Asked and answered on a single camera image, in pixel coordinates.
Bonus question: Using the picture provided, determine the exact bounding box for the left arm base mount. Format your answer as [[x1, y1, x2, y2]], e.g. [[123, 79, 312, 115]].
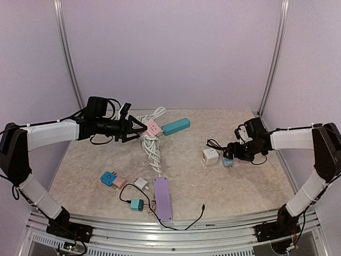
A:
[[46, 206, 93, 243]]

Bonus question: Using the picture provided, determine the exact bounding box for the black usb cable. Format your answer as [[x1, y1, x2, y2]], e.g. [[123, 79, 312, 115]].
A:
[[206, 139, 230, 158]]

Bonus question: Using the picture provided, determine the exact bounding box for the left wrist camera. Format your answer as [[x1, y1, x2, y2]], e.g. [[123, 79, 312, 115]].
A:
[[117, 102, 132, 120]]

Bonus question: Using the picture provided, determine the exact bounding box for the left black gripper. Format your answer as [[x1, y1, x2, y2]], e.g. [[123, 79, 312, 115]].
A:
[[95, 114, 147, 142]]

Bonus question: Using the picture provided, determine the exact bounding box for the white usb charger plug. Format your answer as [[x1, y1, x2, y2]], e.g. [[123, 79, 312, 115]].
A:
[[134, 178, 150, 191]]

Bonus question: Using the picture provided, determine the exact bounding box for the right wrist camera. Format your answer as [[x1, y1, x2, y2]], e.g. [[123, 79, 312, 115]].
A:
[[234, 124, 249, 141]]

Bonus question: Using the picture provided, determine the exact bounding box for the teal rectangular power block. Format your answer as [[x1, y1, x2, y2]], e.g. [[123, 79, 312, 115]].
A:
[[161, 118, 191, 136]]

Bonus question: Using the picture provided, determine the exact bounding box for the left aluminium corner post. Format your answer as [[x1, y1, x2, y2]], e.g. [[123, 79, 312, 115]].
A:
[[53, 0, 85, 109]]

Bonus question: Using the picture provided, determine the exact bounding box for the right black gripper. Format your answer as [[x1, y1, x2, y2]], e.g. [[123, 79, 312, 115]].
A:
[[224, 139, 264, 162]]

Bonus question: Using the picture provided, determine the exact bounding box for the purple rectangular power block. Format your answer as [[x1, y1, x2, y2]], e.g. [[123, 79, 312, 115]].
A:
[[153, 177, 173, 222]]

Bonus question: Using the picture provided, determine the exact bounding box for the aluminium corner post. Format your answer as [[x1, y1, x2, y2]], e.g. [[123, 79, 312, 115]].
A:
[[257, 0, 290, 117], [53, 0, 85, 109]]

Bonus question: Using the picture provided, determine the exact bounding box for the pink plug adapter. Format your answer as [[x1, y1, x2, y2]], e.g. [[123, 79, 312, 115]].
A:
[[112, 176, 126, 189]]

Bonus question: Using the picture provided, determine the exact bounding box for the white cube socket with sticker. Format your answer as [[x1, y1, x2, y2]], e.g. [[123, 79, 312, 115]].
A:
[[201, 148, 219, 166]]

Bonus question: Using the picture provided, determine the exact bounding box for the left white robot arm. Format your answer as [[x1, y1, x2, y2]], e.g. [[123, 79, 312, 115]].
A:
[[1, 97, 148, 237]]

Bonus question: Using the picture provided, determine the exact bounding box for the light blue plug adapter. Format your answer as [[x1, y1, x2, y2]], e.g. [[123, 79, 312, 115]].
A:
[[222, 157, 234, 169]]

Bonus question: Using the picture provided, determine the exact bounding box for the white coiled cable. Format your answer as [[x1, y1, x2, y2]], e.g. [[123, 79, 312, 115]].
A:
[[133, 106, 168, 177]]

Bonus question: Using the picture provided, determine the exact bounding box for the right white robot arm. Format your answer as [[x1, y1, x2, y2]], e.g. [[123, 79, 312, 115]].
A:
[[224, 117, 340, 237]]

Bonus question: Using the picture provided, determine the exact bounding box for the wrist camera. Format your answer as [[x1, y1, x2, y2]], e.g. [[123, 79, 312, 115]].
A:
[[117, 102, 132, 120], [234, 124, 249, 141]]

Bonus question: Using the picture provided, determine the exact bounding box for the right aluminium corner post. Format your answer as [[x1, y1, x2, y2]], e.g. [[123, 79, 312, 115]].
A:
[[257, 0, 290, 117]]

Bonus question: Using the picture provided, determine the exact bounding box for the pink socket block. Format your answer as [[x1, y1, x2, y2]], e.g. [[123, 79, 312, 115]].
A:
[[144, 119, 162, 137]]

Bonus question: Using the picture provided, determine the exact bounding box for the thin black cable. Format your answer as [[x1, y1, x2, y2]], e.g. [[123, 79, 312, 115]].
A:
[[119, 183, 206, 231]]

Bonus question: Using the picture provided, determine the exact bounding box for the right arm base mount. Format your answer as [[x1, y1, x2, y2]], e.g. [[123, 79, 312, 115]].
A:
[[254, 204, 301, 242]]

